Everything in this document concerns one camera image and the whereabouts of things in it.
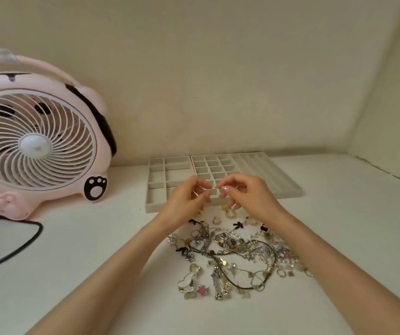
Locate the person's right hand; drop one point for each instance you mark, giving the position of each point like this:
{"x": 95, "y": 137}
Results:
{"x": 255, "y": 198}

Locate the person's left hand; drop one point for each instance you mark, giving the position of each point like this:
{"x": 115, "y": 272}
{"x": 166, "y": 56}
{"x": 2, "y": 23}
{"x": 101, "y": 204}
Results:
{"x": 182, "y": 205}

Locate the grey necklace tray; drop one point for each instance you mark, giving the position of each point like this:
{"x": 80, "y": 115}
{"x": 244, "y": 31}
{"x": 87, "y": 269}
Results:
{"x": 273, "y": 170}

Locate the grey bracelet tray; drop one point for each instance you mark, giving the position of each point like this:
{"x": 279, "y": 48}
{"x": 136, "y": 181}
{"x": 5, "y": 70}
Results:
{"x": 172, "y": 174}

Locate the grey earring grid tray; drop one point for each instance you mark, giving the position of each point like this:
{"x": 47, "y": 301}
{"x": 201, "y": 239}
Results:
{"x": 210, "y": 167}

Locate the pile of mixed jewelry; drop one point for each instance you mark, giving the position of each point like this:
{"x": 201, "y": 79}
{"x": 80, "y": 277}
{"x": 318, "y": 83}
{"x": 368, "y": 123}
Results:
{"x": 220, "y": 244}

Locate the person's right forearm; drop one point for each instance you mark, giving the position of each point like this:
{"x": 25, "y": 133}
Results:
{"x": 343, "y": 282}

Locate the person's left forearm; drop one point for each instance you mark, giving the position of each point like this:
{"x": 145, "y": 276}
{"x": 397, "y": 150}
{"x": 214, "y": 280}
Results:
{"x": 109, "y": 282}

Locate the white table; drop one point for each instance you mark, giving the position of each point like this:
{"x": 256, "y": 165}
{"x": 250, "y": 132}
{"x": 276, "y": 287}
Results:
{"x": 325, "y": 240}

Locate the pink animal-shaped desk fan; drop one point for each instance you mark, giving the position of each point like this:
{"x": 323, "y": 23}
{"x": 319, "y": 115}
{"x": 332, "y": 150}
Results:
{"x": 36, "y": 143}

